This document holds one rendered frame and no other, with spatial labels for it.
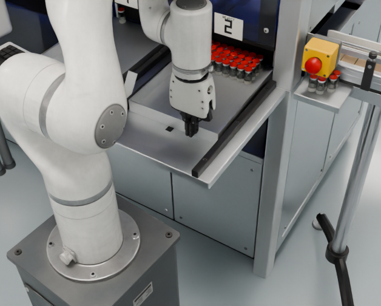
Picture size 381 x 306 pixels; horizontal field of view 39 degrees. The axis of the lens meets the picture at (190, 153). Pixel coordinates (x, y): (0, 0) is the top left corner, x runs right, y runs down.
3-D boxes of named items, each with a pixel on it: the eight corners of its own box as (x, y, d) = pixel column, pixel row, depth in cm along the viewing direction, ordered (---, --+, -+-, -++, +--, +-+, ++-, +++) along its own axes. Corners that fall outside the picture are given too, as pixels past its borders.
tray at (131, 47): (113, 16, 174) (111, 6, 172) (179, 37, 164) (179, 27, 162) (39, 68, 154) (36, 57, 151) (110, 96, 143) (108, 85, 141)
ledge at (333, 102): (312, 72, 152) (313, 67, 151) (357, 86, 147) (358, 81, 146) (292, 98, 144) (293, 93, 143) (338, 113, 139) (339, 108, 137)
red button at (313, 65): (308, 65, 135) (310, 51, 132) (323, 70, 133) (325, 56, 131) (302, 73, 133) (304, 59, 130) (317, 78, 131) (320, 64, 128)
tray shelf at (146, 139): (101, 17, 178) (101, 13, 176) (297, 81, 150) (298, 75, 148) (-9, 93, 149) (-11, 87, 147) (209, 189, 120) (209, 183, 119)
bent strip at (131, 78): (130, 88, 146) (128, 70, 142) (139, 91, 144) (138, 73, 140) (97, 116, 137) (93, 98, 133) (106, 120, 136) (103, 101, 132)
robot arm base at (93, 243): (94, 301, 101) (77, 240, 88) (28, 251, 109) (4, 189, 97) (159, 236, 111) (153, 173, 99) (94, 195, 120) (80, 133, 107)
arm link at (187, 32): (160, 61, 114) (196, 74, 110) (158, 3, 105) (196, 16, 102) (183, 44, 119) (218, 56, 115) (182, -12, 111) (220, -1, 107)
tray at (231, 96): (197, 48, 159) (197, 37, 157) (277, 73, 149) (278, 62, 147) (129, 110, 139) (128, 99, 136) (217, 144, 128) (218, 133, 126)
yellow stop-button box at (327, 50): (311, 57, 141) (315, 33, 136) (337, 65, 138) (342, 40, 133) (300, 71, 136) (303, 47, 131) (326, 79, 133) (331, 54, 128)
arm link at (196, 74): (219, 57, 116) (219, 68, 118) (185, 45, 119) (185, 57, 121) (199, 75, 110) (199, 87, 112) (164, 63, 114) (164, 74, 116)
